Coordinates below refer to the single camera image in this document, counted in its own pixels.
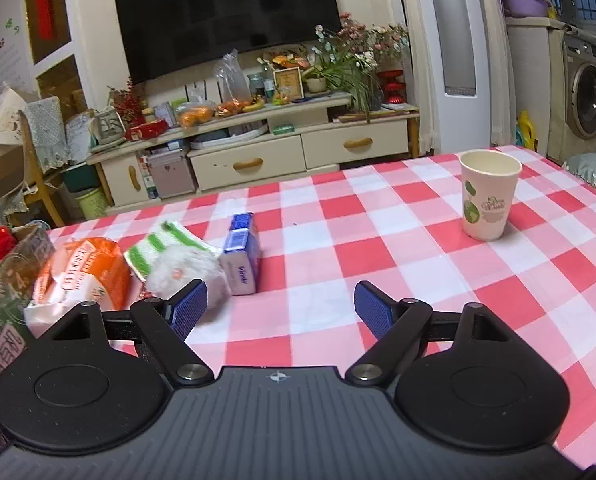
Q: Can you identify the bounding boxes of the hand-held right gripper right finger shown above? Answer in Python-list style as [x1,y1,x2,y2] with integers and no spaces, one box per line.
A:
[344,281,525,387]

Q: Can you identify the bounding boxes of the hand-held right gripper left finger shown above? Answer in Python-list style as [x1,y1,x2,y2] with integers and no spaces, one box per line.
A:
[40,280,215,387]

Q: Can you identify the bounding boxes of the green cardboard box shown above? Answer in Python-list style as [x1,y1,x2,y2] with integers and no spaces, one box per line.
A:
[0,225,56,386]

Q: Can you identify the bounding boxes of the green striped white cloth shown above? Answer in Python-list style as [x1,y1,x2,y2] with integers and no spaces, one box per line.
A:
[124,221,223,281]

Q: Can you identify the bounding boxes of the blue tissue packet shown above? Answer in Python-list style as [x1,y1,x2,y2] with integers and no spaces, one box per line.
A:
[219,212,261,296]

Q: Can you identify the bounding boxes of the red white checked tablecloth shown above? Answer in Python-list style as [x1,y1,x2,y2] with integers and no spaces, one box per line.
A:
[48,145,596,467]

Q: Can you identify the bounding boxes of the orange white bread bag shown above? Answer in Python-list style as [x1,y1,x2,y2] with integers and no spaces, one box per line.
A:
[24,237,132,338]

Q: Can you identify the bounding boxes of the grey storage box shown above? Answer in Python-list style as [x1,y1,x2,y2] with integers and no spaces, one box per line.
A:
[148,149,197,198]

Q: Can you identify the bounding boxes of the light green bucket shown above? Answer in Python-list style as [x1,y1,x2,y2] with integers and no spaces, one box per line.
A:
[75,187,109,221]

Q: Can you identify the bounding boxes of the cream cabinet door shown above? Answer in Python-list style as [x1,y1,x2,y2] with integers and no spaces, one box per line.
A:
[100,155,146,206]

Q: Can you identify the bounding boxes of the white paper cup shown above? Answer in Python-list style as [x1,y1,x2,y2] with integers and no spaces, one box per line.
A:
[459,150,523,241]

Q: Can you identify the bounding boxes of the cream cabinet drawer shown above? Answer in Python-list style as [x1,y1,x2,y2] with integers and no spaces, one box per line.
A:
[188,135,307,192]
[300,119,409,168]

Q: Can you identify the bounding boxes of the white oval tray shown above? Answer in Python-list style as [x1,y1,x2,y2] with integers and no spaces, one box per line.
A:
[188,122,269,151]

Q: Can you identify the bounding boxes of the red gift box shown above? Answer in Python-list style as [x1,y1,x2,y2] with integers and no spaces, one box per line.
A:
[125,119,171,142]

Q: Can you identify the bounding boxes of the plastic bag of oranges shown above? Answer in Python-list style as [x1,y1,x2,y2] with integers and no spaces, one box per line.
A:
[178,87,216,127]

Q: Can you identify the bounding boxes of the cream television cabinet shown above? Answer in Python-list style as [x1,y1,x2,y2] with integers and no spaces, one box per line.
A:
[86,92,421,208]

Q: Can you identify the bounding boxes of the red berry branch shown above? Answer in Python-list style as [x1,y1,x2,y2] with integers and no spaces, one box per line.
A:
[108,77,148,121]

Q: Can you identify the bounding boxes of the red decorative stand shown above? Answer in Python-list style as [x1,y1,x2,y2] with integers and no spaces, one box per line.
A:
[376,70,405,106]

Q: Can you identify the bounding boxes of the wooden chair with lace cover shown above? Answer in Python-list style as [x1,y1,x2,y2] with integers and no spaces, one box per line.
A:
[0,87,73,241]

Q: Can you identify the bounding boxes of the white curtain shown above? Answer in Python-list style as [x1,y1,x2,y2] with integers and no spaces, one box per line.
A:
[398,0,446,156]

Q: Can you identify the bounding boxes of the green potted plant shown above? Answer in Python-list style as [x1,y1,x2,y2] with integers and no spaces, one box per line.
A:
[303,57,373,117]

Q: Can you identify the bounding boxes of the tall clear plastic bag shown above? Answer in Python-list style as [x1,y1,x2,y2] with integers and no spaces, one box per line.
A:
[214,50,253,116]

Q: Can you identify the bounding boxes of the yellow plastic toy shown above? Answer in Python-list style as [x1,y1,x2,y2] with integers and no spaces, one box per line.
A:
[515,110,538,152]

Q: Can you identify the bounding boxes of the pink flower bouquet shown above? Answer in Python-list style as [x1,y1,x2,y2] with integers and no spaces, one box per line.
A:
[314,12,409,73]

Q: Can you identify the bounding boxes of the white standing air conditioner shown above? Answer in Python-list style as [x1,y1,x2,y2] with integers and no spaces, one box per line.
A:
[410,0,509,156]

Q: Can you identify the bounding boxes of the black television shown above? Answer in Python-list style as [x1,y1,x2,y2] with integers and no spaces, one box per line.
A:
[112,0,341,85]

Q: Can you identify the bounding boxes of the grey washing machine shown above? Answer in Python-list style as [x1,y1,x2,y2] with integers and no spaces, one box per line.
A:
[548,30,596,163]

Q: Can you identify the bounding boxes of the purple plastic basin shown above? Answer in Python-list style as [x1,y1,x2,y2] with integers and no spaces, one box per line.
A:
[500,0,554,18]

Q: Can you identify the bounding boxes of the wooden picture frame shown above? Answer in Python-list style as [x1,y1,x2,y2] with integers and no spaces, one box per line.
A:
[274,66,305,103]

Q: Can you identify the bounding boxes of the wall poster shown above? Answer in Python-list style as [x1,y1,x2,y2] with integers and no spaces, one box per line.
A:
[0,15,33,126]

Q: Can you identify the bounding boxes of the red knot wall decoration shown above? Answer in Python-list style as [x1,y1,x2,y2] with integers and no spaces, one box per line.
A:
[18,0,61,41]

